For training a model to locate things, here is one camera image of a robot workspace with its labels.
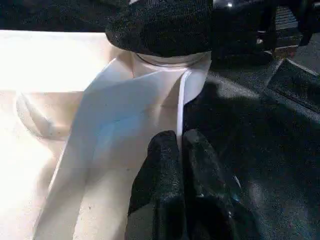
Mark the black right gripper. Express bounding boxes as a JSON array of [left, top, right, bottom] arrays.
[[212, 0, 314, 59]]

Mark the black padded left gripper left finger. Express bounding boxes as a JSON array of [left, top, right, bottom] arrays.
[[125, 129, 188, 240]]

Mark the white plastic table leg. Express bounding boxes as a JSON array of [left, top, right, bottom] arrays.
[[131, 50, 211, 70]]

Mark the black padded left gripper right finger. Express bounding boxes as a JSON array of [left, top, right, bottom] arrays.
[[182, 128, 251, 240]]

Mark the white plastic table top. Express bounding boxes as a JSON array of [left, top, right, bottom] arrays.
[[0, 29, 213, 240]]

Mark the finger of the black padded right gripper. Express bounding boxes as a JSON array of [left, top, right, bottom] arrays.
[[104, 0, 214, 58]]

